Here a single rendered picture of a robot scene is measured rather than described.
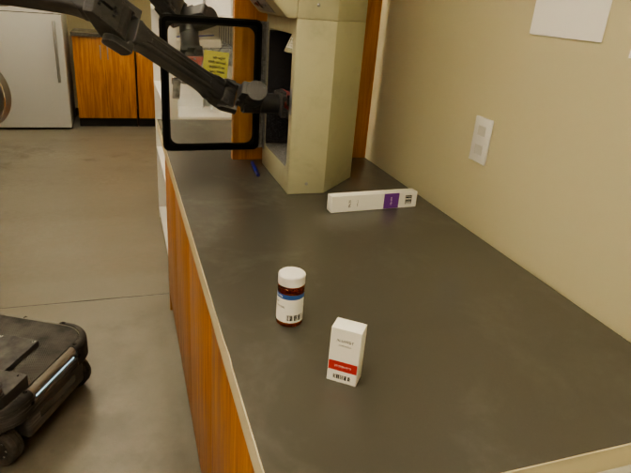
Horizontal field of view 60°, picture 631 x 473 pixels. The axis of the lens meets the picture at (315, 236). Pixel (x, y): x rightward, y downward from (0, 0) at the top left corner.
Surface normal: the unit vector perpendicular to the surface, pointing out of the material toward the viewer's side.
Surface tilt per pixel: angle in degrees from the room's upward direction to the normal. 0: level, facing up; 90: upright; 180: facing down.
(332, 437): 0
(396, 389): 0
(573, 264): 90
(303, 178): 90
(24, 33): 90
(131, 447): 0
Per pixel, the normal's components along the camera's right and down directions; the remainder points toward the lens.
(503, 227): -0.95, 0.06
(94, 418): 0.07, -0.91
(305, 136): 0.31, 0.40
